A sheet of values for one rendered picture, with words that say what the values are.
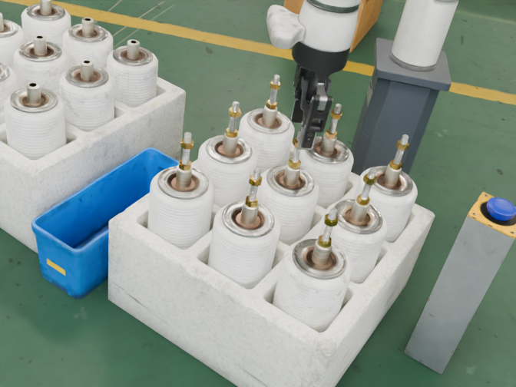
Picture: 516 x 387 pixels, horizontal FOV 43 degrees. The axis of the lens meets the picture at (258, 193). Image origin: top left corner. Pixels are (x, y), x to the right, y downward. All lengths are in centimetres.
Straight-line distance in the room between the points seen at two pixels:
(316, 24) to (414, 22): 47
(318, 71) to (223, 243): 27
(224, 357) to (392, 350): 30
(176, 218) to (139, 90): 38
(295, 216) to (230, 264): 14
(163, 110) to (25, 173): 32
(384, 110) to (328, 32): 52
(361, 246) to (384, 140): 46
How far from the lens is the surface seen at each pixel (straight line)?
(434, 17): 129
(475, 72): 214
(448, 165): 165
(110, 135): 121
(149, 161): 129
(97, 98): 120
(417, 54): 131
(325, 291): 88
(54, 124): 114
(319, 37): 85
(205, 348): 104
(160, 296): 104
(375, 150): 140
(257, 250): 92
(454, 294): 105
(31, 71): 127
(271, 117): 113
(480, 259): 100
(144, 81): 128
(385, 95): 133
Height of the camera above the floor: 86
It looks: 39 degrees down
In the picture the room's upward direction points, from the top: 11 degrees clockwise
